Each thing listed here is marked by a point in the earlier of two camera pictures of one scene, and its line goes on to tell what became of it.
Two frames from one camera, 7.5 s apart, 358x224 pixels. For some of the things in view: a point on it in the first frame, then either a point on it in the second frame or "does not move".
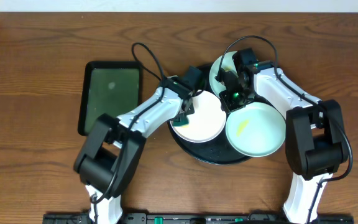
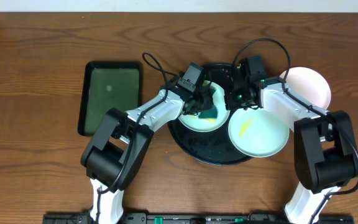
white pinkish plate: (208, 121) to (308, 84)
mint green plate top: (227, 64) to (192, 122)
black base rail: (199, 218) does not move
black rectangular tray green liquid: (109, 88) does not move
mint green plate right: (257, 130) does not move
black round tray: (220, 151) does not move
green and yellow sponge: (183, 122) to (211, 114)
